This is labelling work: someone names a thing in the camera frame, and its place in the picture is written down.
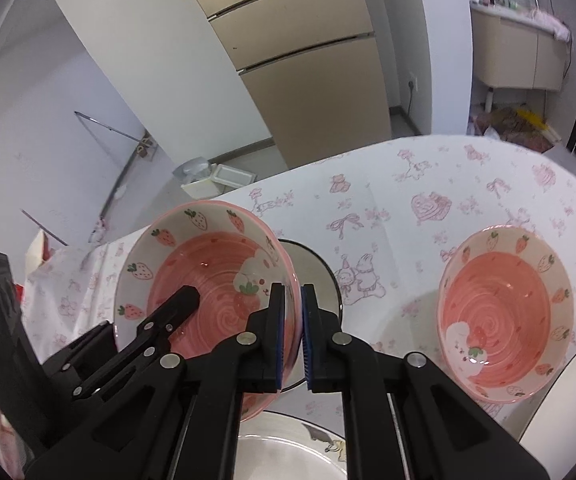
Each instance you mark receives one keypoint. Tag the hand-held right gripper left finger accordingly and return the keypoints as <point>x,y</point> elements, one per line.
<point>279,340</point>

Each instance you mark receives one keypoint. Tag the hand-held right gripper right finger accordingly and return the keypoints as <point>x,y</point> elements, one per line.
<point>308,340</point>

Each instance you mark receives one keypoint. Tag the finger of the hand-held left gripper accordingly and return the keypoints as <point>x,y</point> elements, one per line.
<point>180,305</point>
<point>118,372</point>

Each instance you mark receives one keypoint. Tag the pink strawberry bowl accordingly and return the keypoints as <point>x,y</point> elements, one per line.
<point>497,300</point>
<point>208,270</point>

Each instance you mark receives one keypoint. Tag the white ribbed bowl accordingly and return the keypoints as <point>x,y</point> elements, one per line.
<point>315,265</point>

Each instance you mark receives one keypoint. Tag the grey round bin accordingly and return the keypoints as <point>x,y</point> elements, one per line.
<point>193,167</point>

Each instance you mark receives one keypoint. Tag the white storage box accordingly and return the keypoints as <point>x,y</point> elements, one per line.
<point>233,176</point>

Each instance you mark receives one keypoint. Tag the pink printed tablecloth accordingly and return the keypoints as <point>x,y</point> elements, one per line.
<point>392,185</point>

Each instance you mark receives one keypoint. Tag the metal rod stand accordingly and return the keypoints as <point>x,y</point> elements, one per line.
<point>118,132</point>

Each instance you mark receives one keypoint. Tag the beige refrigerator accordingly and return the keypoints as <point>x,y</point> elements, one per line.
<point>308,85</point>

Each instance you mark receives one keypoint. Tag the pile of colourful bags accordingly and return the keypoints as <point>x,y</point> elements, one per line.
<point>512,125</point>

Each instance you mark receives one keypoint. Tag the beige vanity cabinet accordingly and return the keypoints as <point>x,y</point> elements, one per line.
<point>507,50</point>

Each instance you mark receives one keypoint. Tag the pink cloth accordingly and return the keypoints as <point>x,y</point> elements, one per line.
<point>552,25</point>

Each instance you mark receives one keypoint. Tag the white wall socket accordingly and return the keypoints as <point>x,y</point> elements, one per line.
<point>412,84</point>

